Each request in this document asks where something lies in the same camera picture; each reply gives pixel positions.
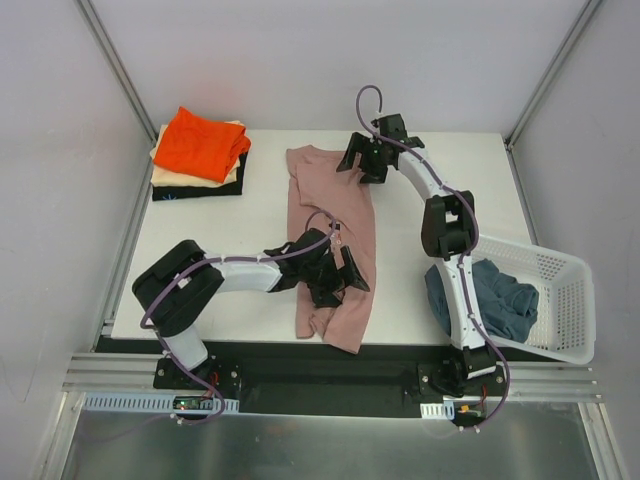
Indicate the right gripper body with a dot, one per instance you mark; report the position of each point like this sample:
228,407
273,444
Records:
367,157

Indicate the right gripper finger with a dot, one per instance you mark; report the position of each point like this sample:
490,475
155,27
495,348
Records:
357,146
374,175

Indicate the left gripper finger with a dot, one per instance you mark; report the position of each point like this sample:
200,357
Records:
350,273
325,298

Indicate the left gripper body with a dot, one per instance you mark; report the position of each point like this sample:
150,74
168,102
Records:
333,277

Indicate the pink t shirt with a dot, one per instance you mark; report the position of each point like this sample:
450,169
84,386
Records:
315,184

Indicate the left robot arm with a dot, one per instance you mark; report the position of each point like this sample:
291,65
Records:
174,291

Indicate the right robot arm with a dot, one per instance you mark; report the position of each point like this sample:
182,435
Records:
449,234

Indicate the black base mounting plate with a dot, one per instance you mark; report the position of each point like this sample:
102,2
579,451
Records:
319,380

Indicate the orange folded t shirt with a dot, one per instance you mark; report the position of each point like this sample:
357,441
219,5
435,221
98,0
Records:
199,147

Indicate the blue grey t shirt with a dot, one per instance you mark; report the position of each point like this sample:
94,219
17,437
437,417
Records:
508,308

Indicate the black folded t shirt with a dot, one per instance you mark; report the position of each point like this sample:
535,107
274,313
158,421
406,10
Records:
235,188

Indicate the cream folded t shirt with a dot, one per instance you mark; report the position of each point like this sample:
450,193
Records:
166,178

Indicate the white plastic laundry basket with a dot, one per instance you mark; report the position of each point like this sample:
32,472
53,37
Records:
566,323

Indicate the right aluminium frame post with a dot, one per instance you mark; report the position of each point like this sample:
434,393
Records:
571,39

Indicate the aluminium frame post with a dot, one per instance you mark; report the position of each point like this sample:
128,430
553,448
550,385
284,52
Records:
571,39
91,16

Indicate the right white cable duct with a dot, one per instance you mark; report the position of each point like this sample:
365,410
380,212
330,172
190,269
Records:
438,411

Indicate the white cable duct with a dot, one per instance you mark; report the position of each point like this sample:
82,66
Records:
158,404
438,411

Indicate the left white cable duct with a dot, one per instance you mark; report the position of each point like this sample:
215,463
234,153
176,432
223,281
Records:
158,404

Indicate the aluminium front rail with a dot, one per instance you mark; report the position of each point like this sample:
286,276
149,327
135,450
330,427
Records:
110,372

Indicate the left aluminium frame post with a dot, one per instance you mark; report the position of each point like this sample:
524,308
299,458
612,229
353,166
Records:
91,16

